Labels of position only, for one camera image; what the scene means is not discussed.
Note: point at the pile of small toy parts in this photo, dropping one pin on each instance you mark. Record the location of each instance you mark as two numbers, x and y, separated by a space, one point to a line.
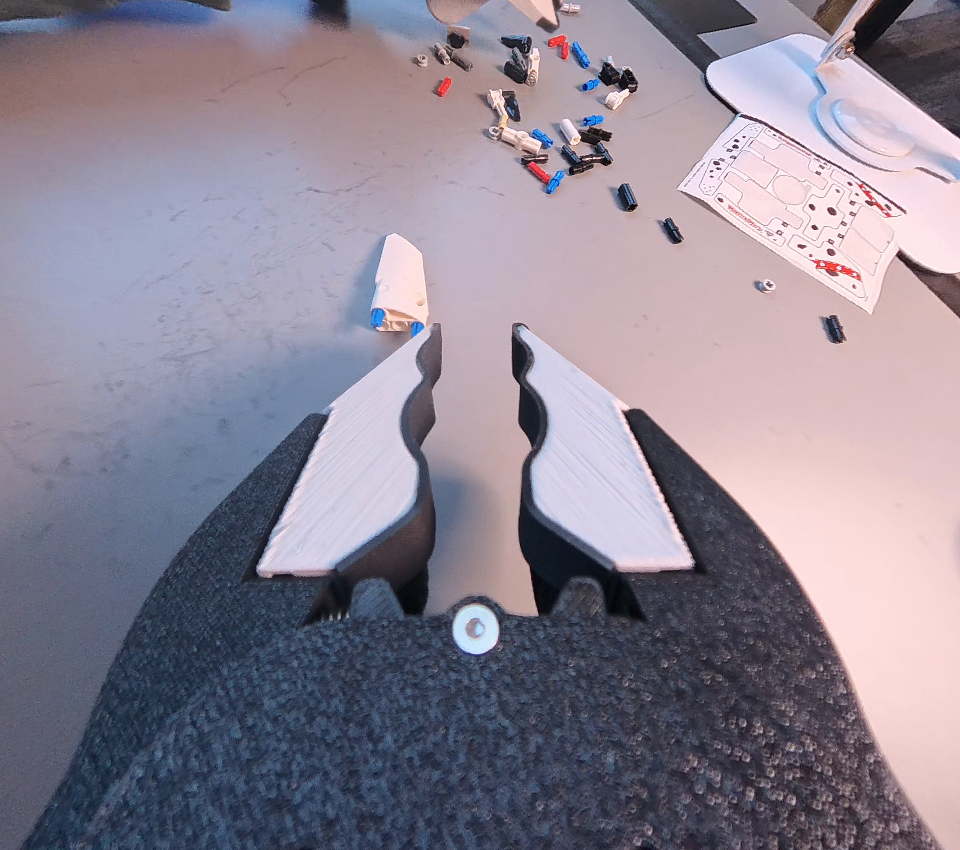
517 136

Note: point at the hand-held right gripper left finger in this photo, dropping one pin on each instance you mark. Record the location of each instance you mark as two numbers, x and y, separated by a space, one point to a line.
352 483

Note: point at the grey desk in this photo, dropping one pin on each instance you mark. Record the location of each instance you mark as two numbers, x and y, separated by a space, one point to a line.
225 190

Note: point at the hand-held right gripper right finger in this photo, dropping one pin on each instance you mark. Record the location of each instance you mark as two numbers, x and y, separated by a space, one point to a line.
600 483

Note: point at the white toy panel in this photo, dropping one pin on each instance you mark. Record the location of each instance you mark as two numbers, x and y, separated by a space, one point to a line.
401 280

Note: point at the white book stand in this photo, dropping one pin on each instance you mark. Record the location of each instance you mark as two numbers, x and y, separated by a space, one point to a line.
772 78

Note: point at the white sticker sheet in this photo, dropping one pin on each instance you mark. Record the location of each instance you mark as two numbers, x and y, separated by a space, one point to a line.
787 205

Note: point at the black toy pin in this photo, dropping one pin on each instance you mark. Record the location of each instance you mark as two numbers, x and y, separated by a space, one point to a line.
627 196
673 230
835 328

